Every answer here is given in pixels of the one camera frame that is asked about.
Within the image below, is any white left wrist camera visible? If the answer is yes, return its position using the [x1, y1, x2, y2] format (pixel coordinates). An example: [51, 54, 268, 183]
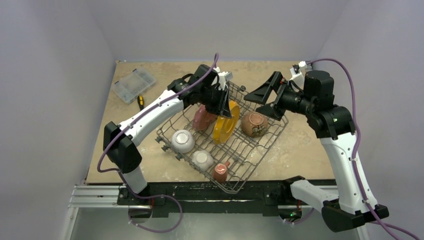
[212, 67, 233, 91]

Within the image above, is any brown ceramic bowl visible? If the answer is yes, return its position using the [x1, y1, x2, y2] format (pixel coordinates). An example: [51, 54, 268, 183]
[241, 111, 269, 138]

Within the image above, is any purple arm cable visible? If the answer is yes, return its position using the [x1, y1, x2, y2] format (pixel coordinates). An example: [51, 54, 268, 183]
[96, 52, 220, 174]
[306, 58, 422, 240]

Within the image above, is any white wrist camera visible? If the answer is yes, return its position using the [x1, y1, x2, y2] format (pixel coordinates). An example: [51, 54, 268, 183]
[212, 67, 233, 91]
[289, 61, 312, 91]

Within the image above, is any grey wire dish rack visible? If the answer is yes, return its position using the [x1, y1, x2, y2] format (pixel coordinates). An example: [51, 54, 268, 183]
[154, 72, 290, 195]

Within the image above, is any yellow black screwdriver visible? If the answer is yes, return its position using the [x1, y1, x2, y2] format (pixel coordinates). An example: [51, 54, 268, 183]
[137, 95, 145, 111]

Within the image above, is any yellow plate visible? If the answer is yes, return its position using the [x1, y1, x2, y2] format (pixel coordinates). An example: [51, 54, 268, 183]
[212, 100, 241, 145]

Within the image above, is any pink dotted plate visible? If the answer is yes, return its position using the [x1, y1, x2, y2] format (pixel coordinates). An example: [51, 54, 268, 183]
[192, 105, 217, 131]

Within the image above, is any clear plastic screw box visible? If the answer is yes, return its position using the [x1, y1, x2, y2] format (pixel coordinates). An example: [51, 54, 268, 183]
[111, 67, 157, 104]

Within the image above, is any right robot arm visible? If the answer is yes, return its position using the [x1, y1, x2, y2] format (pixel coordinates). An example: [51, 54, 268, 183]
[244, 70, 390, 233]

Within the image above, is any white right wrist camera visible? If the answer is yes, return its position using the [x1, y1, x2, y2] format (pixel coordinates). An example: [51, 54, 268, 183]
[289, 61, 312, 91]

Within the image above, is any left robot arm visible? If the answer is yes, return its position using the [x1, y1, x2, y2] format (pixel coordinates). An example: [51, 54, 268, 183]
[101, 64, 232, 205]

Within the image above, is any white ceramic bowl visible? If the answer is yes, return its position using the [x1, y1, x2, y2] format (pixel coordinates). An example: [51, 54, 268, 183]
[171, 129, 195, 154]

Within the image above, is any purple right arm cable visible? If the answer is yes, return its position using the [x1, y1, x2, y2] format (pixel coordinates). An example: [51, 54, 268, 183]
[306, 58, 422, 240]

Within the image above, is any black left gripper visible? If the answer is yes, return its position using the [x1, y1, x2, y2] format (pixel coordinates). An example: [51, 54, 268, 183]
[198, 86, 232, 118]

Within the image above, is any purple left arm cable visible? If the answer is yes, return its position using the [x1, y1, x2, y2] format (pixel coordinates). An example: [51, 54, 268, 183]
[96, 52, 220, 174]

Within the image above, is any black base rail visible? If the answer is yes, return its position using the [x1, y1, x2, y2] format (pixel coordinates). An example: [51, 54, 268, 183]
[117, 180, 309, 220]

